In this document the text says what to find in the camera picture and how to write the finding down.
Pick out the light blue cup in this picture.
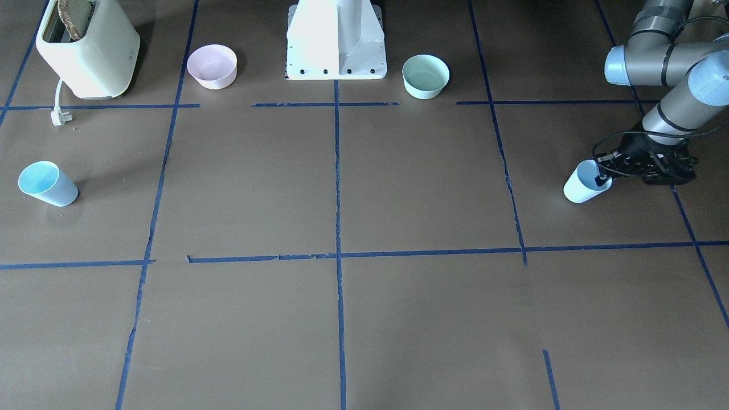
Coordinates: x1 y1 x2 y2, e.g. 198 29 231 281
18 161 80 207
563 160 613 203

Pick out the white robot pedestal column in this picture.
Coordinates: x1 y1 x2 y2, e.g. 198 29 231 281
285 1 388 81

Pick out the cream toaster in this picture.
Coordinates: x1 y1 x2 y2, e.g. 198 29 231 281
35 1 140 100

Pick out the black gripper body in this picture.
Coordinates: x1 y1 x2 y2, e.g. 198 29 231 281
604 132 698 185

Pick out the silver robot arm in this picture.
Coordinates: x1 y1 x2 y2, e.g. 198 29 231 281
593 1 727 187

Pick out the white toaster power cord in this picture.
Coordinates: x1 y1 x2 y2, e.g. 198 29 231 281
50 79 73 127

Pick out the pink bowl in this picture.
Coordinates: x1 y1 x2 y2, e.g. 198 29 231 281
186 44 239 90

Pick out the mint green bowl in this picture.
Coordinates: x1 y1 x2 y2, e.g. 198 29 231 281
402 54 450 100

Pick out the toast slice in toaster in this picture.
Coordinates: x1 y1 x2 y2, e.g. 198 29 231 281
57 1 91 40

